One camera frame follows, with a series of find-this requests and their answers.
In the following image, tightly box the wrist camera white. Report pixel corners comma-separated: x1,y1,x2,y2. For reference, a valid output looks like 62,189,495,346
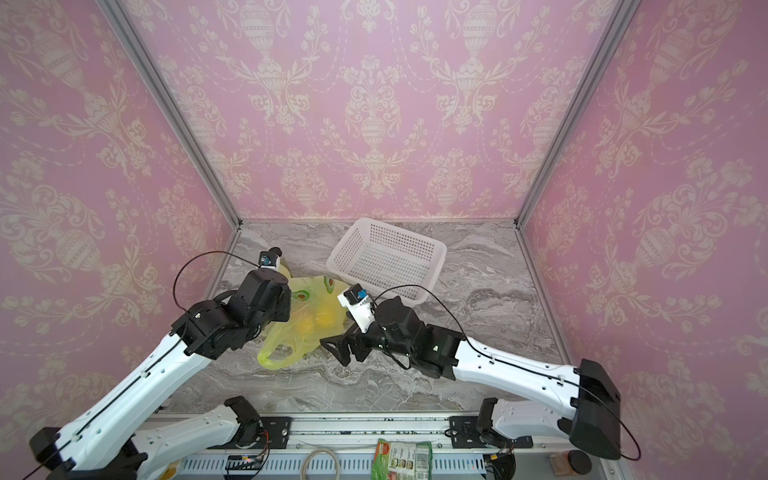
338,284,375,334
257,247,283,270

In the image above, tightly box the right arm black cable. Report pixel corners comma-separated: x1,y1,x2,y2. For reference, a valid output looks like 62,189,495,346
371,284,642,462

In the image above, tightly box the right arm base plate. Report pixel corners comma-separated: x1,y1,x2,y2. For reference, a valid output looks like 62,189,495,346
444,415,534,449

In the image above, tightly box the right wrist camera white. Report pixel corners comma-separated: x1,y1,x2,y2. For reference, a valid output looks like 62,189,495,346
338,284,375,334

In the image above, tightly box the grey cable loop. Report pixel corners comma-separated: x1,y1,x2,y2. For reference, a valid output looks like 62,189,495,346
299,447,342,480

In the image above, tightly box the green snack packet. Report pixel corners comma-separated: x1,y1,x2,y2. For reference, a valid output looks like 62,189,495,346
371,439,433,480

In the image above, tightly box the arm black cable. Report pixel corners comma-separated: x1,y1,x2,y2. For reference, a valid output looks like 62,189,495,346
371,284,642,462
172,250,260,313

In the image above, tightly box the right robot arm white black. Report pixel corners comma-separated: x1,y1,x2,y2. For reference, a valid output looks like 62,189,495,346
320,297,622,460

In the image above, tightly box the yellow-green plastic bag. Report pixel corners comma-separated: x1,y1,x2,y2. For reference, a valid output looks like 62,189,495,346
257,266,350,370

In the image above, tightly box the small circuit board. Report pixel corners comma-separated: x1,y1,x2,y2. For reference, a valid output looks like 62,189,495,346
225,455,266,472

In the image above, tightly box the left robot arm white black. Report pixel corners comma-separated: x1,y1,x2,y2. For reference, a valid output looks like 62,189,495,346
29,267,292,479

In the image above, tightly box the white plastic basket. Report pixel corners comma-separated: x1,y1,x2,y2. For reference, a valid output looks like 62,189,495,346
326,218,447,307

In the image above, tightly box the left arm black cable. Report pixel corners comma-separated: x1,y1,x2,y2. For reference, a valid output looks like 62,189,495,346
172,250,260,313

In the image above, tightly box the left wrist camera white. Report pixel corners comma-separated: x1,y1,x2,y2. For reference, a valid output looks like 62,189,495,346
257,247,283,270

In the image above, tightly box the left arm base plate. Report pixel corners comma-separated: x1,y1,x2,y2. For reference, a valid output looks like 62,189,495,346
252,416,293,450

